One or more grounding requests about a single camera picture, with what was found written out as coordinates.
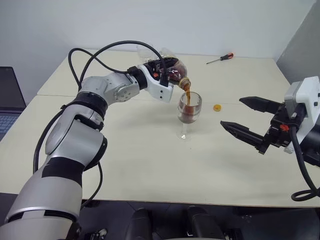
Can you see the clear stemmed wine glass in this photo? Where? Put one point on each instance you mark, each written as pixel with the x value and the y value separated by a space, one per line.
pixel 190 112

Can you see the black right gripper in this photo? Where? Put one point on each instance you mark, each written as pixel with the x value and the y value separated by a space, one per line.
pixel 277 132

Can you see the dark drink bottle red label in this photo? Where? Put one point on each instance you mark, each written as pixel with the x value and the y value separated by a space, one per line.
pixel 178 70

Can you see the yellow bottle cap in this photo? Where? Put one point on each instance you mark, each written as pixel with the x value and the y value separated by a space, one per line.
pixel 217 107

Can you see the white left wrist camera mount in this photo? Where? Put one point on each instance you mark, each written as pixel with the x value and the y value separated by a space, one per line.
pixel 160 91

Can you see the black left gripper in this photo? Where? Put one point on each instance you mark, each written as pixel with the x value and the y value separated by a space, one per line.
pixel 154 66

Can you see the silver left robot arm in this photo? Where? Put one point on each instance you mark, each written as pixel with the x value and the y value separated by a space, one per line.
pixel 62 140

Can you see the dark rounded shape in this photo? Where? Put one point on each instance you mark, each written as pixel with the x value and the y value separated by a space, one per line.
pixel 141 223
pixel 201 222

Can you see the dark laptop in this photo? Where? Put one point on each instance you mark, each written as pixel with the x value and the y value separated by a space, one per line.
pixel 10 92

